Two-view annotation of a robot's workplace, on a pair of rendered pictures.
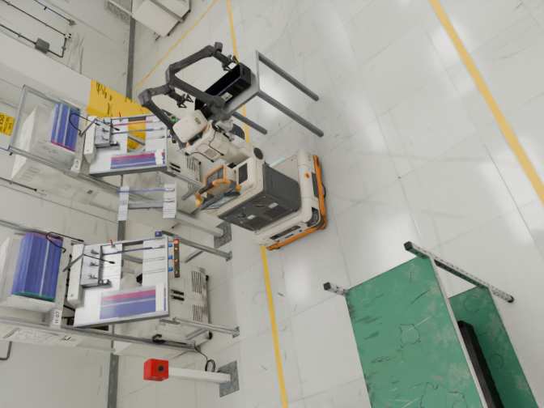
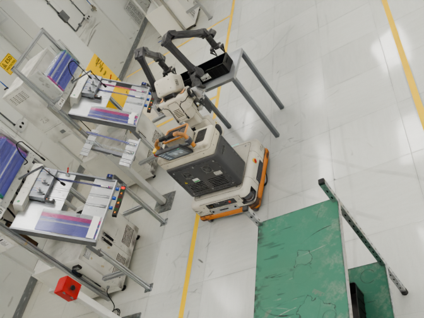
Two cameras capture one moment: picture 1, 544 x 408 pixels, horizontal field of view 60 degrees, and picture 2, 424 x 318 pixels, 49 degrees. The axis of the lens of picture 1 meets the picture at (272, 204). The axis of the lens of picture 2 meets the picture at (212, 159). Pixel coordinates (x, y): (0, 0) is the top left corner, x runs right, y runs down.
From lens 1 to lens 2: 0.68 m
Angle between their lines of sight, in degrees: 11
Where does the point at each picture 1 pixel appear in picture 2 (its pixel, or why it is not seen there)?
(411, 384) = (293, 296)
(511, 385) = not seen: outside the picture
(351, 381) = not seen: outside the picture
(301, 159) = (253, 146)
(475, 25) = not seen: outside the picture
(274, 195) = (222, 162)
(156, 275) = (96, 209)
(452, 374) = (330, 289)
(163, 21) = (170, 27)
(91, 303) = (32, 214)
